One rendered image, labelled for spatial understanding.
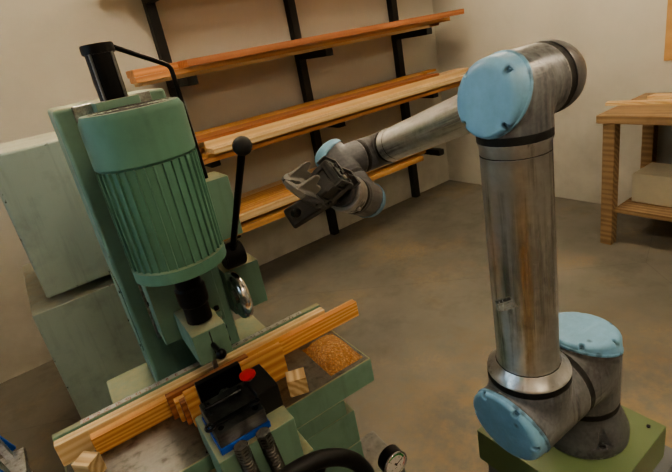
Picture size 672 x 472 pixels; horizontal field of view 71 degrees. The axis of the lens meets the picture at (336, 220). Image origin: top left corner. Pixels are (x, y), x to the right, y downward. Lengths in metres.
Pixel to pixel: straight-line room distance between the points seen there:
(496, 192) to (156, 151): 0.55
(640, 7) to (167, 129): 3.37
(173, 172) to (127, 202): 0.09
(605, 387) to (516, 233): 0.44
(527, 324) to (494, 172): 0.27
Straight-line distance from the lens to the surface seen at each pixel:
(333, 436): 1.11
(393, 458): 1.17
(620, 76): 3.91
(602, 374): 1.10
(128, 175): 0.84
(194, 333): 0.98
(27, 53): 3.25
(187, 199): 0.86
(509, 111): 0.71
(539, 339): 0.91
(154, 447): 1.05
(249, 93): 3.59
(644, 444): 1.29
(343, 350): 1.06
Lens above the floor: 1.55
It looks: 21 degrees down
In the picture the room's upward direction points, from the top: 11 degrees counter-clockwise
